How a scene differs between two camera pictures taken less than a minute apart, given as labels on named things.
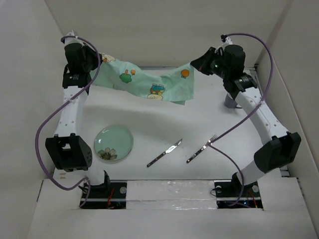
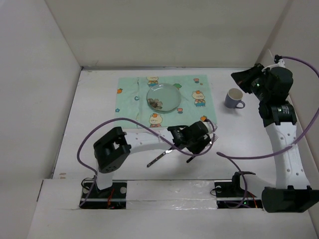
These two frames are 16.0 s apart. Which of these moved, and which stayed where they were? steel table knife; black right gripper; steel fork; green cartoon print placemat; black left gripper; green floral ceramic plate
Moved: green cartoon print placemat; green floral ceramic plate; black left gripper; black right gripper
Stayed: steel fork; steel table knife
